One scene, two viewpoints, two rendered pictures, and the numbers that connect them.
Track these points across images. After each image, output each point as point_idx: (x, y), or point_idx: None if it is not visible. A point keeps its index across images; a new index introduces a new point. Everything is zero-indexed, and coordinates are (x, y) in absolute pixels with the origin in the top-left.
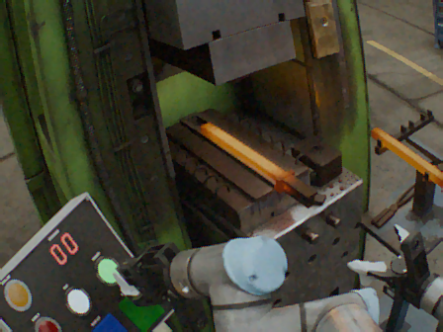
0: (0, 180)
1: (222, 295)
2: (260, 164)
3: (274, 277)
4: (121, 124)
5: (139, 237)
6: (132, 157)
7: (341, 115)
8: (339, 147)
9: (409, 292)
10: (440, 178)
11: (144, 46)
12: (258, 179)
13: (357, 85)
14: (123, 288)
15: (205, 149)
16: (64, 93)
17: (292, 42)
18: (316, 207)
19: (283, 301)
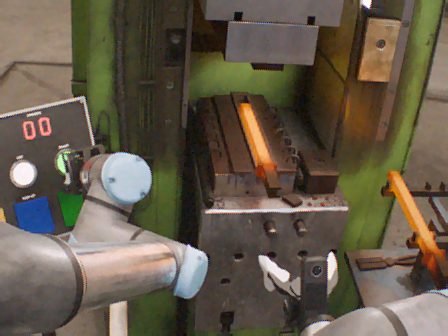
0: None
1: (93, 188)
2: (257, 148)
3: (130, 191)
4: (151, 64)
5: None
6: (153, 95)
7: (369, 146)
8: (356, 176)
9: (301, 323)
10: (427, 245)
11: (189, 6)
12: (249, 159)
13: (402, 125)
14: (66, 177)
15: (230, 122)
16: (106, 14)
17: (313, 49)
18: (288, 206)
19: (231, 284)
